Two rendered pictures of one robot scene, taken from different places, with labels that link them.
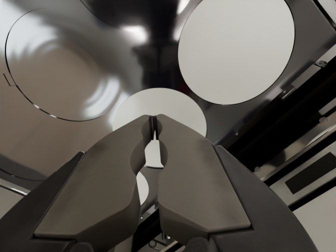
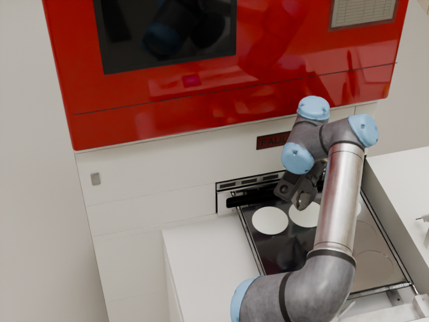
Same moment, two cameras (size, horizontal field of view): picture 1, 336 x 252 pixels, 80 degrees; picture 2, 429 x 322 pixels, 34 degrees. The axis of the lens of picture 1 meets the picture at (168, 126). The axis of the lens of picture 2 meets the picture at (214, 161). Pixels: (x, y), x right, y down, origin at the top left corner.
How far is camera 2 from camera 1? 176 cm
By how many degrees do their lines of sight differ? 26
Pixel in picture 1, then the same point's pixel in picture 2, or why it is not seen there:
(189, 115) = (293, 212)
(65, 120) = not seen: hidden behind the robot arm
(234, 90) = (276, 211)
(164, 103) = (298, 220)
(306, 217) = (279, 168)
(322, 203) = (273, 170)
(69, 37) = (311, 247)
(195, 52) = (280, 225)
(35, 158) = (358, 230)
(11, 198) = (390, 225)
